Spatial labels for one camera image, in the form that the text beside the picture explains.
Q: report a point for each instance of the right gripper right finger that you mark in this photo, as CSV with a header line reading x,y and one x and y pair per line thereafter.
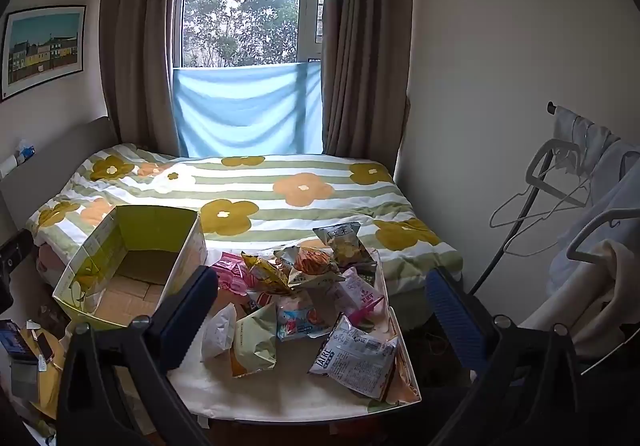
x,y
526,387

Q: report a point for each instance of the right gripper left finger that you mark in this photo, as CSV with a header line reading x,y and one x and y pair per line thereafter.
x,y
92,406

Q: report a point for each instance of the frosted white snack packet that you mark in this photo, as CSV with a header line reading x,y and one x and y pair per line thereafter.
x,y
219,333

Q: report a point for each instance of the white silver snack bag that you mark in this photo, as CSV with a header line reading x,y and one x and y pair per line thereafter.
x,y
356,359

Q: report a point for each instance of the pink white snack bag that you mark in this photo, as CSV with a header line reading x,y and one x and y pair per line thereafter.
x,y
354,297

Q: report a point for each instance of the pink striped snack bag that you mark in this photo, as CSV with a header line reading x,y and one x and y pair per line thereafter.
x,y
233,274

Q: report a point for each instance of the grey corn chips bag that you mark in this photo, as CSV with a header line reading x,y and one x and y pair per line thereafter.
x,y
348,250

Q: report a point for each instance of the blue red white snack bag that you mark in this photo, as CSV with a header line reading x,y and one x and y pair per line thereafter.
x,y
298,318

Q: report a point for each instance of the cheese snack bag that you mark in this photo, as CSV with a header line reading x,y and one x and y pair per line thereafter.
x,y
298,280

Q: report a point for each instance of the yellow cartoon snack bag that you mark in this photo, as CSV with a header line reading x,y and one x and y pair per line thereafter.
x,y
268,276

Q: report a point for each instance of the green cardboard box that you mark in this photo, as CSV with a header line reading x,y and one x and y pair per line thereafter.
x,y
136,257

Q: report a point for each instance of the pale green snack bag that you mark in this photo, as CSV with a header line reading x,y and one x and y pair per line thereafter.
x,y
254,347

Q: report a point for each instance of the clothes rack with hangers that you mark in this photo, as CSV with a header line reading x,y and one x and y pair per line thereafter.
x,y
594,278

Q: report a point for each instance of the grey headboard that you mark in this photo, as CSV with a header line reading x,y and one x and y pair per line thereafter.
x,y
44,175

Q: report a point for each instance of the floral striped duvet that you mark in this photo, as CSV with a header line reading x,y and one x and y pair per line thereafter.
x,y
249,204

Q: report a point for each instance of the blue window cloth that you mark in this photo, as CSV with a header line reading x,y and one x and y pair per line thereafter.
x,y
271,109

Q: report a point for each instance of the framed houses picture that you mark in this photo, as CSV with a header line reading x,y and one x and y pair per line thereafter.
x,y
40,45

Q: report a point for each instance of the right brown curtain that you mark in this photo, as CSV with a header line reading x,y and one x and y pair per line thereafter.
x,y
365,69

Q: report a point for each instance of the brown curtain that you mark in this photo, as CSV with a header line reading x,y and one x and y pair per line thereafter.
x,y
365,69
135,47

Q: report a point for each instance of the left brown curtain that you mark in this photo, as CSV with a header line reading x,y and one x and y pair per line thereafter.
x,y
135,47

